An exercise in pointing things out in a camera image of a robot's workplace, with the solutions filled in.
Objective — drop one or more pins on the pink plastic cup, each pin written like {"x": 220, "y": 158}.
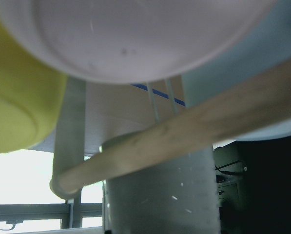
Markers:
{"x": 129, "y": 41}

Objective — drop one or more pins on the grey plastic cup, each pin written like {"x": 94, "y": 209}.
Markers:
{"x": 175, "y": 197}

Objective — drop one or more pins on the yellow plastic cup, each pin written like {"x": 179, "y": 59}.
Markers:
{"x": 31, "y": 96}

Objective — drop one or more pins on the light blue plastic cup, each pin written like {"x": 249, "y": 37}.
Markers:
{"x": 266, "y": 46}

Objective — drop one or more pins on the brown paper table cover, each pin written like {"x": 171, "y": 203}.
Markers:
{"x": 158, "y": 93}

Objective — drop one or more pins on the white wire cup rack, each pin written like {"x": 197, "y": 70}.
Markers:
{"x": 256, "y": 103}

